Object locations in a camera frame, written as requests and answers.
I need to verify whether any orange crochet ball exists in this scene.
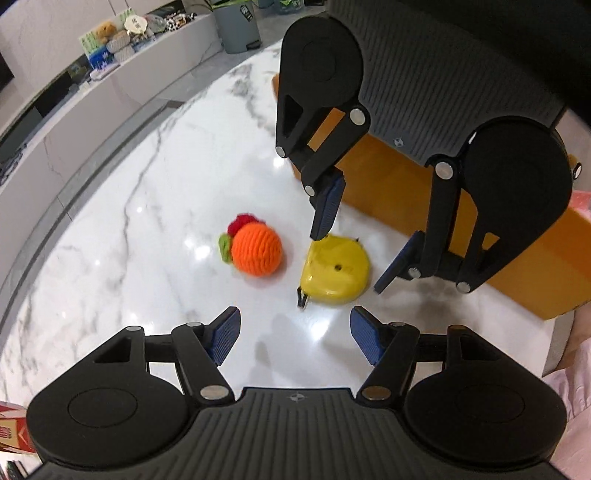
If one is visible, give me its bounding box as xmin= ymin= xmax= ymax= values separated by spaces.
xmin=218 ymin=213 xmax=284 ymax=278

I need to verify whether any white stone ledge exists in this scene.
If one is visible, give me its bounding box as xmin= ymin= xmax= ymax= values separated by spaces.
xmin=0 ymin=8 xmax=223 ymax=186

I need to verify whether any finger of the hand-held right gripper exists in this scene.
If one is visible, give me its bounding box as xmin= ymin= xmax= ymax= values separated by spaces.
xmin=373 ymin=158 xmax=502 ymax=295
xmin=276 ymin=91 xmax=371 ymax=240

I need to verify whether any grey pedal bin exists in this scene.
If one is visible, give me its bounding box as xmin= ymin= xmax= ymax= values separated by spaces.
xmin=212 ymin=0 xmax=263 ymax=55

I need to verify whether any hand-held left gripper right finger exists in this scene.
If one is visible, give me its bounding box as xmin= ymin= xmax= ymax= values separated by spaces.
xmin=350 ymin=305 xmax=502 ymax=405

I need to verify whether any orange and white storage box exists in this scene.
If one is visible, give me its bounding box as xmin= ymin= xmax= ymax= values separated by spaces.
xmin=271 ymin=74 xmax=589 ymax=322

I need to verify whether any white labelled bag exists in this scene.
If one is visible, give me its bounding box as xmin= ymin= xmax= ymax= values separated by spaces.
xmin=123 ymin=14 xmax=151 ymax=38

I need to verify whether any red printed carton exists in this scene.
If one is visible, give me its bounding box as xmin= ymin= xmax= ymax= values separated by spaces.
xmin=0 ymin=400 xmax=34 ymax=456

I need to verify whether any blue patterned packet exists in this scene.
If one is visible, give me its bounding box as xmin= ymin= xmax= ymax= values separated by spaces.
xmin=87 ymin=48 xmax=120 ymax=73

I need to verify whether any brown teddy bear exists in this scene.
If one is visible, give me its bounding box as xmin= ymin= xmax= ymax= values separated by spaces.
xmin=94 ymin=20 xmax=117 ymax=45

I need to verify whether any grey woven pouch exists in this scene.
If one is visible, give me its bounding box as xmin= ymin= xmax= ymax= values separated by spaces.
xmin=106 ymin=36 xmax=135 ymax=61

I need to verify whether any yellow tape measure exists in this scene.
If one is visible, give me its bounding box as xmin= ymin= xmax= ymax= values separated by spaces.
xmin=295 ymin=233 xmax=373 ymax=309

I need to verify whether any black white patterned item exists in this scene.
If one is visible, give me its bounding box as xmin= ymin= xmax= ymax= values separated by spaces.
xmin=159 ymin=12 xmax=197 ymax=33

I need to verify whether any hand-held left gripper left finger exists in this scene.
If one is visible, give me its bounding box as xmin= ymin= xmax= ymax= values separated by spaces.
xmin=94 ymin=306 xmax=242 ymax=402

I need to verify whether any person's pink clothing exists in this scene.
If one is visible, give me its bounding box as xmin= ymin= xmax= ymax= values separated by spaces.
xmin=542 ymin=191 xmax=591 ymax=480

